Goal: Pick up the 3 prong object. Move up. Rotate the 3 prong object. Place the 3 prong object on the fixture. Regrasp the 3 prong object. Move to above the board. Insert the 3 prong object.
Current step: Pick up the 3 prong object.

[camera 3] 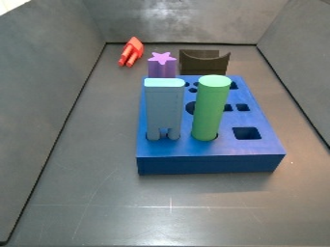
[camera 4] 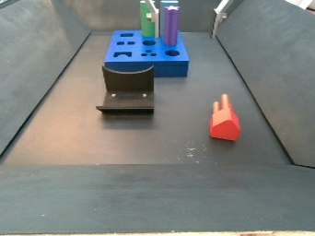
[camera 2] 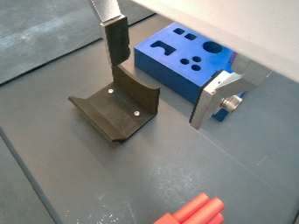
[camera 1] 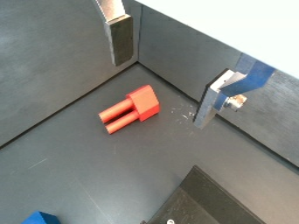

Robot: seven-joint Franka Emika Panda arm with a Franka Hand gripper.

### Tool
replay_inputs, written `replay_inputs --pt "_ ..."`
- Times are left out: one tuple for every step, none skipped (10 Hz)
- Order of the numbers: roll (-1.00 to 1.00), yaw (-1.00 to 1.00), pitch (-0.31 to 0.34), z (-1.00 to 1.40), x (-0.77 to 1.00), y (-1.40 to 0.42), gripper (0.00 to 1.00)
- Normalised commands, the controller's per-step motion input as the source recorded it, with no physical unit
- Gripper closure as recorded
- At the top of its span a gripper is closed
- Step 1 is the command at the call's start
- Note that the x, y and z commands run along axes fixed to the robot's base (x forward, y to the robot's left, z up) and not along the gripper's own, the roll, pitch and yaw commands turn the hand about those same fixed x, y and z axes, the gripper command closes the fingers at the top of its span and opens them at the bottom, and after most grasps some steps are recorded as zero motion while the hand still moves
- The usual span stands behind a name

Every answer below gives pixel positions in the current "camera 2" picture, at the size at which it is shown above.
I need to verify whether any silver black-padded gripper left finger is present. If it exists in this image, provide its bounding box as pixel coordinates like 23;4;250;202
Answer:
89;0;130;67

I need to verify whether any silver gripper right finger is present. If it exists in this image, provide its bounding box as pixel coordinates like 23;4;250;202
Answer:
190;54;271;130

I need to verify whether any black curved fixture cradle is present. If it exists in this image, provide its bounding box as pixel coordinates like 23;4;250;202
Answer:
70;66;161;142

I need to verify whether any blue block with shaped holes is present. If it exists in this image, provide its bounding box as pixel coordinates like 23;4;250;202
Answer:
134;22;246;123

